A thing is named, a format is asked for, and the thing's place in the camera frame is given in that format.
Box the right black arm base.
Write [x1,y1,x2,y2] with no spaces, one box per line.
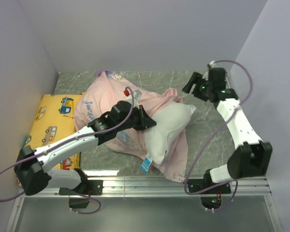
[187,178,232,212]

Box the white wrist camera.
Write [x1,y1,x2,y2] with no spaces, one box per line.
[124,88,142,109]
[207,60,216,69]

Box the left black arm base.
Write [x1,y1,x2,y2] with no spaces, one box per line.
[59,180,103,215]

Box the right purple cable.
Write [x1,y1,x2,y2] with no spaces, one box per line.
[183,59,253,211]

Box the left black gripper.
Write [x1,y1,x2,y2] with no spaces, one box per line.
[116,104,156,131]

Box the pink purple Elsa pillowcase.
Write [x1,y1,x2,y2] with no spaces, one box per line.
[73,72,188,182]

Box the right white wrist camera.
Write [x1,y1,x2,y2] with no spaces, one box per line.
[207,60,216,69]

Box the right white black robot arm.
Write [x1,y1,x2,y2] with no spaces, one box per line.
[182,68,273,194]

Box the purple cable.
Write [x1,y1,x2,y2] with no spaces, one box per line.
[0,86,138,215]
[183,59,253,211]

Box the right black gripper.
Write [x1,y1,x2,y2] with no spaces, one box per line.
[181,72,213,102]

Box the yellow car-print folded pillow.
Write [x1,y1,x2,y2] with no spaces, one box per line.
[16,93,87,186]

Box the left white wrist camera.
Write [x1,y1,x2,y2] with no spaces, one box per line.
[124,88,142,109]

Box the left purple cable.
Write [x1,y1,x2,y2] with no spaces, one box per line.
[0,86,138,215]

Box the aluminium front rail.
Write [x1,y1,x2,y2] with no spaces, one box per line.
[16,176,271,199]

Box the white pillow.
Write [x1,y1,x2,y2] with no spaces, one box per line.
[144,101,196,165]

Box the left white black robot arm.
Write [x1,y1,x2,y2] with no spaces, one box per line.
[14,101,157,196]

